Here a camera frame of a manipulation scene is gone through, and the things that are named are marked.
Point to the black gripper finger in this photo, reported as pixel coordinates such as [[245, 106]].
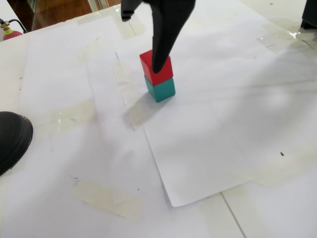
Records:
[[168, 24], [130, 10]]

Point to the red cube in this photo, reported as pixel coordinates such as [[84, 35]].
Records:
[[163, 77]]

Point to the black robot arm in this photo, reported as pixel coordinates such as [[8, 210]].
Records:
[[309, 15]]

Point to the teal blue cube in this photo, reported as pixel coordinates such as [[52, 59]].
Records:
[[161, 90]]

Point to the beige masking tape strip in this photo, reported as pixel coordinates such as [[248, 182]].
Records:
[[106, 198], [136, 28], [284, 173], [123, 84], [275, 37], [69, 116], [247, 210]]

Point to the brown wooden furniture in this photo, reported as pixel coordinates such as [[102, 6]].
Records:
[[62, 12]]

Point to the small white paper sheet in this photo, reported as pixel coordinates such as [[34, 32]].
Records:
[[210, 136]]

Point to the red fire extinguisher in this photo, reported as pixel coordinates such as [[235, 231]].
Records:
[[12, 34]]

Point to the large white paper sheet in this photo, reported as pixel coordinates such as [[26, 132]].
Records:
[[128, 153], [49, 161]]

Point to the black round stand base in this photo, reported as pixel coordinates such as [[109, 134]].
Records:
[[12, 141]]

